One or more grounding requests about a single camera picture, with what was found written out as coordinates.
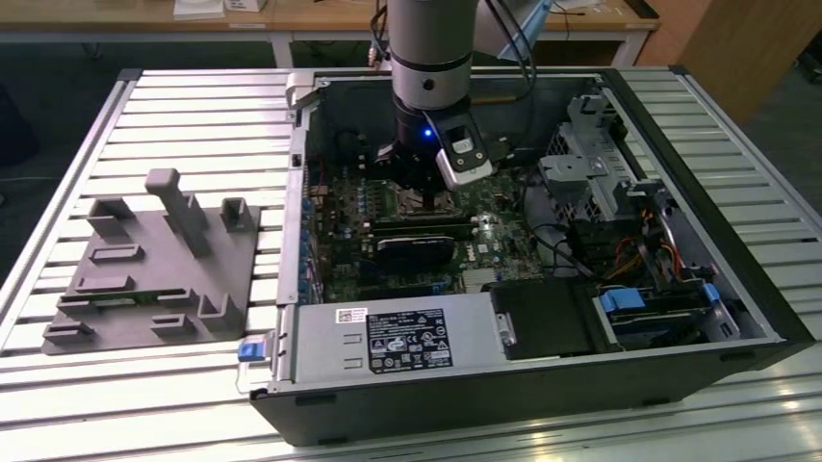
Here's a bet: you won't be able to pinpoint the hard disk in blue carrier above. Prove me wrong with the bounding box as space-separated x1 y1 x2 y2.
594 286 702 346

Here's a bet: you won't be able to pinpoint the black RAM slot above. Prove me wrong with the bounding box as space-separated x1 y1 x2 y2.
370 216 481 231
371 223 482 240

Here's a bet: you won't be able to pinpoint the pale blue teach pendant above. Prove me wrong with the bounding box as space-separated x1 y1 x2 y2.
498 0 555 60

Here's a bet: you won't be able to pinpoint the grey parts rack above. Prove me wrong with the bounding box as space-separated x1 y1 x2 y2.
39 167 264 357

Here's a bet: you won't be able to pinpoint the silver power supply unit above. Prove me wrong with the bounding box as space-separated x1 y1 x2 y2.
268 301 499 391

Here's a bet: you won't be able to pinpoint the wooden cabinet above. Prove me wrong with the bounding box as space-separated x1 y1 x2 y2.
634 0 822 127

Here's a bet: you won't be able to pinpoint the orange yellow power wires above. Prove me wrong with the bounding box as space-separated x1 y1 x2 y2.
602 238 682 283

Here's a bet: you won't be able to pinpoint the CPU socket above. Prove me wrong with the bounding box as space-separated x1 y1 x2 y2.
395 185 459 217

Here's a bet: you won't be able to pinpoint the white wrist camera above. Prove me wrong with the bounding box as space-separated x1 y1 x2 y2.
434 113 497 190

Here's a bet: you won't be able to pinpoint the black PC case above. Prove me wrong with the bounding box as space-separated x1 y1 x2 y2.
248 65 817 447

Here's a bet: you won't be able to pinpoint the wooden desk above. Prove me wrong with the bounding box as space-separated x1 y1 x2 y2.
0 0 663 66

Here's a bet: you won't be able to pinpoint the silver chipset heatsink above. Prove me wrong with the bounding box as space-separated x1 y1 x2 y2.
462 269 502 290

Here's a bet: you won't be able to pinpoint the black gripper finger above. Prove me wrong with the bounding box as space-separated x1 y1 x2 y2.
431 157 454 208
377 141 434 208

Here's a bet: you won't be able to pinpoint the green RAM stick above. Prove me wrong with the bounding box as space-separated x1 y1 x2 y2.
83 294 159 307

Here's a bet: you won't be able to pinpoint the black graphics card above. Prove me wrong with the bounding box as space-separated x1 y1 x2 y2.
375 234 459 267

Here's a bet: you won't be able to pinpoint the grey metal disk bay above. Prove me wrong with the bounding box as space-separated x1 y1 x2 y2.
535 93 682 227

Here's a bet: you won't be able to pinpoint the green motherboard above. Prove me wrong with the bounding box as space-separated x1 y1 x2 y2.
301 153 561 304

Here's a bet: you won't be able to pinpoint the black optical drive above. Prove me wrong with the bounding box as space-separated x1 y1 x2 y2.
489 281 622 362

